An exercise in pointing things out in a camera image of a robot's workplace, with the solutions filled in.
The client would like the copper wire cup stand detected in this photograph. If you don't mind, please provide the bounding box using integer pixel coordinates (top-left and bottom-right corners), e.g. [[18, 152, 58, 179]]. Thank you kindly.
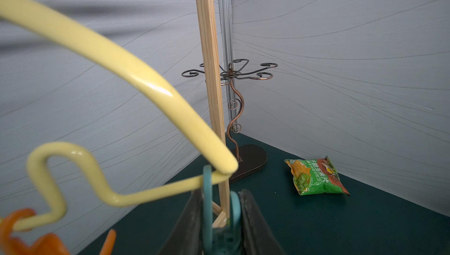
[[181, 58, 278, 184]]

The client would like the wooden clothes rack frame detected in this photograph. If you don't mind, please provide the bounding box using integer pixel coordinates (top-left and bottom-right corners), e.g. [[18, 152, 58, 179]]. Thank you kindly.
[[192, 0, 231, 228]]

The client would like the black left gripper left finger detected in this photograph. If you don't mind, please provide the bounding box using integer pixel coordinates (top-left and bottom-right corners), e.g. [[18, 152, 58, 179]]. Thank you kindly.
[[158, 189, 203, 255]]

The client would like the yellow wavy clothes hanger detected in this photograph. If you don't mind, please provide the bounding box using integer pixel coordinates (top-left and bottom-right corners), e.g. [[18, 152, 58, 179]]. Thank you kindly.
[[1, 0, 238, 232]]

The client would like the green snack bag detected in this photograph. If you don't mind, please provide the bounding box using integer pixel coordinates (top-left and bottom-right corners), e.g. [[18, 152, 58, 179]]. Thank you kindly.
[[284, 156, 350, 196]]

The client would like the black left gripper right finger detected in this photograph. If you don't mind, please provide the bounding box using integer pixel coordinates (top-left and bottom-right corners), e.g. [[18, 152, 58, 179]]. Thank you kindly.
[[238, 189, 286, 255]]

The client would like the orange clothes peg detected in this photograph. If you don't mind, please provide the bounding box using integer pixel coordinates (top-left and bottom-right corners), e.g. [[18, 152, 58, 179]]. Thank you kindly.
[[99, 229, 117, 255], [0, 208, 71, 255]]

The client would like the teal clothes peg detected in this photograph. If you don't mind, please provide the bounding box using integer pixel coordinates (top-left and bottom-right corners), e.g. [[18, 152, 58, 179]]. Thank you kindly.
[[202, 164, 243, 255]]

